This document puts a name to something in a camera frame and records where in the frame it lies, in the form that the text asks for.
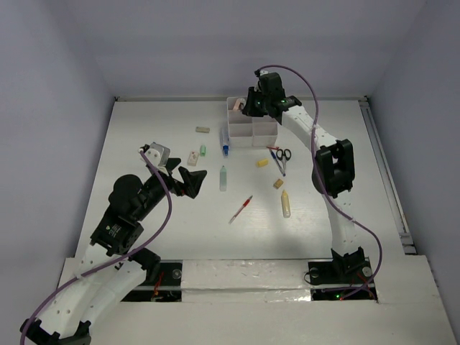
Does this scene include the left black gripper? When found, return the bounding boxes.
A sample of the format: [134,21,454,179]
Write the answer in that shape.
[136,157,207,219]

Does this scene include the white pink eraser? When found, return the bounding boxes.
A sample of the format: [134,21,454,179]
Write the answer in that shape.
[233,98,246,111]

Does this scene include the red gel pen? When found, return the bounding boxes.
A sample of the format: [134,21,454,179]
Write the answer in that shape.
[229,195,253,224]

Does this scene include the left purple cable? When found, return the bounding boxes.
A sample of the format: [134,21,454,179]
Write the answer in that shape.
[19,150,173,342]

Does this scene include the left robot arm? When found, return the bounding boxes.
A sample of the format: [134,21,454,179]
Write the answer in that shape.
[20,158,207,344]

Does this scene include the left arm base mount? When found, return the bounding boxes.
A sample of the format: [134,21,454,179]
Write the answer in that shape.
[122,260,183,303]

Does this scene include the grey beige eraser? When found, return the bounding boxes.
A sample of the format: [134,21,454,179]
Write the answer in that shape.
[195,126,210,134]

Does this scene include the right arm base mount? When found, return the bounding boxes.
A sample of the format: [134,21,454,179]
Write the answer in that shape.
[303,247,377,301]

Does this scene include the tan wooden eraser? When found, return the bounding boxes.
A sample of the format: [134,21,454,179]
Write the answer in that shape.
[273,179,284,189]

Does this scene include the black handled scissors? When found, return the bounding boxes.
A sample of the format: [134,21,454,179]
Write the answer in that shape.
[276,149,292,173]

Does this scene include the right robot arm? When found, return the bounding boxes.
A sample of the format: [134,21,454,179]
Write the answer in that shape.
[242,70,365,282]

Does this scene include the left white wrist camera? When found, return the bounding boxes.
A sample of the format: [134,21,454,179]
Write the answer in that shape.
[138,142,170,170]

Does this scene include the blue gel pen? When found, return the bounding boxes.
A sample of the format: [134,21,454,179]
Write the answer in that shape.
[268,148,285,177]

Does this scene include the left white compartment organizer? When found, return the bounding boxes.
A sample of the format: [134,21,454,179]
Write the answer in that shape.
[226,97,252,148]

